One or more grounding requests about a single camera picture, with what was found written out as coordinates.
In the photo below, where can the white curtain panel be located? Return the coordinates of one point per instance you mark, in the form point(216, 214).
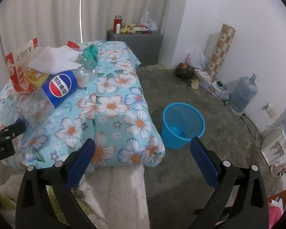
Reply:
point(38, 12)
point(124, 2)

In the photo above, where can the plastic bottle with blue label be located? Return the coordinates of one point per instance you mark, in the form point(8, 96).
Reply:
point(59, 88)

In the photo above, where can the large blue water jug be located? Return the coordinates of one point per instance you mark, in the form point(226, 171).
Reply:
point(243, 93)

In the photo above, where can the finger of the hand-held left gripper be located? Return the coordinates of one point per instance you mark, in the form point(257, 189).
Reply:
point(13, 129)

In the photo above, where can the small white bottle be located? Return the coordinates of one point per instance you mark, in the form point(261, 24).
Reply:
point(119, 29)

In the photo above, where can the white appliance box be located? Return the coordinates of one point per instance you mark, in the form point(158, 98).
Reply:
point(275, 145)

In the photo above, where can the wall power outlet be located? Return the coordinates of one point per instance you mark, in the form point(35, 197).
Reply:
point(269, 109)

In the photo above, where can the patterned paper roll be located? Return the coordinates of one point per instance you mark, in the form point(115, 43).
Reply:
point(220, 50)

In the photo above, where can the clear plastic bag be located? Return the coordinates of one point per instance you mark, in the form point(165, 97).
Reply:
point(147, 20)

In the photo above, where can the white and red carton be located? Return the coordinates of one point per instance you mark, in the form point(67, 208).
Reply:
point(140, 28)

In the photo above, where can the blue plastic wastebasket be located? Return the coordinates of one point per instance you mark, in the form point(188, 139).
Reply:
point(171, 133)

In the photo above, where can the white plastic shopping bag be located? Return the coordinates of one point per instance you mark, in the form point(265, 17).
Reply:
point(197, 57)

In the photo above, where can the red thermos flask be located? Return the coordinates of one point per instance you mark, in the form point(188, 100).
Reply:
point(116, 23)

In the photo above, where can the red and white paper bag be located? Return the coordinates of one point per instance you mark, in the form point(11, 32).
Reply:
point(16, 62)

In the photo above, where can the dark cardboard box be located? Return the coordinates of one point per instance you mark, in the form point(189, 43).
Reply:
point(184, 71)

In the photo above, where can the grey bedside cabinet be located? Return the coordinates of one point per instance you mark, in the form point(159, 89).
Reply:
point(133, 45)

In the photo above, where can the small yellow carton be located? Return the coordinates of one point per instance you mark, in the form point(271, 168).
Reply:
point(34, 76)

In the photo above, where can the floral light blue blanket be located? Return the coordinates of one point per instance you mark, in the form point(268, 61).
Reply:
point(114, 105)

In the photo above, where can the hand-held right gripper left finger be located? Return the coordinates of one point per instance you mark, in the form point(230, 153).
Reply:
point(82, 163)

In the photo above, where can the pink cloth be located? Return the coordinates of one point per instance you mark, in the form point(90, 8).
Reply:
point(275, 214)

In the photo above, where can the white fluffy blanket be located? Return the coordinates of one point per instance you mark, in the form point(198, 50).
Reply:
point(124, 195)

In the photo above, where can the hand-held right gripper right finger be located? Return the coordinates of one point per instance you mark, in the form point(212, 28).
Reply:
point(205, 164)

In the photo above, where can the white printed floor cloth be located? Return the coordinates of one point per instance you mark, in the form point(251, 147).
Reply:
point(205, 78)

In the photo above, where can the teal plastic bag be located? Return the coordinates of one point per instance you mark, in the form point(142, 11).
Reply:
point(90, 51)

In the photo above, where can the white tissue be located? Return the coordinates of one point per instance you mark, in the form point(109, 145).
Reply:
point(54, 57)

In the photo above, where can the clear plastic bottle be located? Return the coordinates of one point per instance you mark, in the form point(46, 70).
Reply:
point(85, 72)

